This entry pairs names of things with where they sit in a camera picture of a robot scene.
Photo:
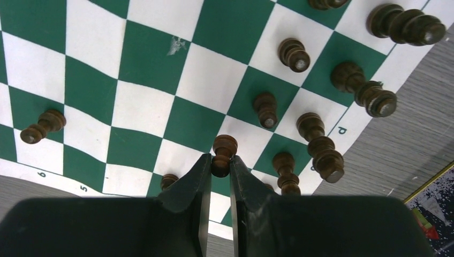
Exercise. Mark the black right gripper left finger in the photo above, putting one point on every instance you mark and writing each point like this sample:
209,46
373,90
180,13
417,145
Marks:
174,223

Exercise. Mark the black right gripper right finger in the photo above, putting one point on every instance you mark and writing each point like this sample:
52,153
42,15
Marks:
268,224

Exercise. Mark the dark chess pawn a3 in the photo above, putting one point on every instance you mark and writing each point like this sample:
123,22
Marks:
167,180

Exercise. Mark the dark chess pawn b3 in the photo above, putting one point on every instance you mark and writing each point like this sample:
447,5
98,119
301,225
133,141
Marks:
225,148

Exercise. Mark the dark chess pawn b5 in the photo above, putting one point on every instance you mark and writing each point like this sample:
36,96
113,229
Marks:
49,121

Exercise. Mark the dark chess pawn c5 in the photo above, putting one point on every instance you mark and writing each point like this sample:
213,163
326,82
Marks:
292,53

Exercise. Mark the dark chess pawn e4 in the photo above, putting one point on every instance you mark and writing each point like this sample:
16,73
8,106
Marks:
324,5

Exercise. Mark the dark chess piece c1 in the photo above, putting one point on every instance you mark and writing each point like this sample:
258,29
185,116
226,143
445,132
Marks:
288,181

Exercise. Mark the dark chess piece d1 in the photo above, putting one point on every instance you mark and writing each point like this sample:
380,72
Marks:
327,161

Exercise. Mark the dark chess pawn d3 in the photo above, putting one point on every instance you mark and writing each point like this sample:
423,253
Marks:
265,106

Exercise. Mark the green white chess mat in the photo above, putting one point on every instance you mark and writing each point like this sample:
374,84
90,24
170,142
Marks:
146,86

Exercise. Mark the dark chess piece e1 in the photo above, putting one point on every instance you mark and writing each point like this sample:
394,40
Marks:
349,77

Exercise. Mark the dark chess piece f1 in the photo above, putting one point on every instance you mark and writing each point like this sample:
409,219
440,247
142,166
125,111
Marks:
411,26

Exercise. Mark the gold metal tin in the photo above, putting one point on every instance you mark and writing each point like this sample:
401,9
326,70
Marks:
432,206

